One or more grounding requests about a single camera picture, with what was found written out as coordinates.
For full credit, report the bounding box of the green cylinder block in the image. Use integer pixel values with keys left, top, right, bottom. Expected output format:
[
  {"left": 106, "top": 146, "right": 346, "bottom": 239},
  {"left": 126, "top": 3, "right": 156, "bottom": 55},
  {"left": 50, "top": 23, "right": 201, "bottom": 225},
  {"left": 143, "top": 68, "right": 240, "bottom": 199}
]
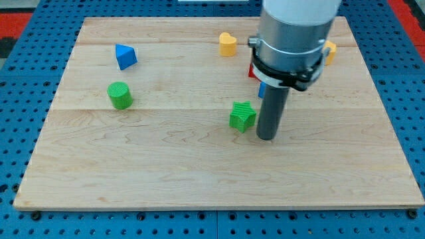
[{"left": 107, "top": 82, "right": 133, "bottom": 110}]

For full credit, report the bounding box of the blue block behind pusher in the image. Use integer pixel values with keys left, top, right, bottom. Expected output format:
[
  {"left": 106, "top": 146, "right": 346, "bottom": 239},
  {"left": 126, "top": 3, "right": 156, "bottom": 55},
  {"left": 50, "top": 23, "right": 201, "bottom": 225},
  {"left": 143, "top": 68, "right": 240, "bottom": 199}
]
[{"left": 258, "top": 82, "right": 266, "bottom": 98}]

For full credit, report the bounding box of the yellow heart block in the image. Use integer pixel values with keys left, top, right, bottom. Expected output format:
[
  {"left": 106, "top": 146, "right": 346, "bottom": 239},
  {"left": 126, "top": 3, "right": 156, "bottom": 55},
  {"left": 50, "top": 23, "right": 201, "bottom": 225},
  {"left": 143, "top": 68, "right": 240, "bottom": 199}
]
[{"left": 218, "top": 32, "right": 237, "bottom": 57}]

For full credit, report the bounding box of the blue triangle block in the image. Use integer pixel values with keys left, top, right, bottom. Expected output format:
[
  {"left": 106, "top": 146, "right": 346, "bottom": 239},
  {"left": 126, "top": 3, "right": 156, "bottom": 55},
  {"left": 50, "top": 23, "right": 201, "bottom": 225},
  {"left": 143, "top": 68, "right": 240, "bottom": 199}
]
[{"left": 115, "top": 44, "right": 138, "bottom": 70}]

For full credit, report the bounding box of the red block behind arm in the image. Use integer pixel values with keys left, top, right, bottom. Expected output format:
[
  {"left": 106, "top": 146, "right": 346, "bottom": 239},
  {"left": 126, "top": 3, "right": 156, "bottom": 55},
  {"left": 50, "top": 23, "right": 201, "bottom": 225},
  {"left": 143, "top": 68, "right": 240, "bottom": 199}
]
[{"left": 248, "top": 64, "right": 260, "bottom": 81}]

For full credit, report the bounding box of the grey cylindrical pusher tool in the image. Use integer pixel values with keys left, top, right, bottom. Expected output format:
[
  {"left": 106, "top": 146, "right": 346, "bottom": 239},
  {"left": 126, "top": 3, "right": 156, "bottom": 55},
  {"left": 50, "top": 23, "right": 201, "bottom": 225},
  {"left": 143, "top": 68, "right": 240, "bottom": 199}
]
[{"left": 256, "top": 85, "right": 290, "bottom": 140}]

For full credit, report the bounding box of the wooden board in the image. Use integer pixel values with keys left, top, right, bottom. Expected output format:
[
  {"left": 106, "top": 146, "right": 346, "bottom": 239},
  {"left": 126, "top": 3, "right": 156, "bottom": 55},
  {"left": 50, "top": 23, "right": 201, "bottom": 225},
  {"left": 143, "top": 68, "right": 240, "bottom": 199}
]
[{"left": 14, "top": 17, "right": 424, "bottom": 211}]

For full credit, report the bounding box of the robot arm silver white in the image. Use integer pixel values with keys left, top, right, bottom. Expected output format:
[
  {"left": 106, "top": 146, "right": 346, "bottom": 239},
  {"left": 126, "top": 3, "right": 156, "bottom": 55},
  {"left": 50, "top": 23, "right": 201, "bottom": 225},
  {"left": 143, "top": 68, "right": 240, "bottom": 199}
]
[{"left": 248, "top": 0, "right": 341, "bottom": 91}]

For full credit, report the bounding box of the yellow block behind arm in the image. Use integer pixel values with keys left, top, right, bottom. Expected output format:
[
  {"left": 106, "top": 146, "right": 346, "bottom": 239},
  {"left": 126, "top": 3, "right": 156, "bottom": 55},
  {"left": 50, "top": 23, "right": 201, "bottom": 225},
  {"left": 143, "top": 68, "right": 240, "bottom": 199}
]
[{"left": 324, "top": 40, "right": 337, "bottom": 66}]

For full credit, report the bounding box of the green star block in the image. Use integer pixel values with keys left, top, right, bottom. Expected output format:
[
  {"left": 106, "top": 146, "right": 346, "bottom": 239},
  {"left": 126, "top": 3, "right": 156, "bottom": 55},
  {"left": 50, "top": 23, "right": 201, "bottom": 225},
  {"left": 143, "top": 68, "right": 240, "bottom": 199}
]
[{"left": 229, "top": 101, "right": 256, "bottom": 133}]

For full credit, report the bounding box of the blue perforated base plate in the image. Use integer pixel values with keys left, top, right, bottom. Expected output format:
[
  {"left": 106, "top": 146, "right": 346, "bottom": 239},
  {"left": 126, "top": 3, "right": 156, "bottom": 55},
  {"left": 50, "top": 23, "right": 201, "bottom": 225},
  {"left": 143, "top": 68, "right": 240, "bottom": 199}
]
[{"left": 1, "top": 0, "right": 424, "bottom": 238}]

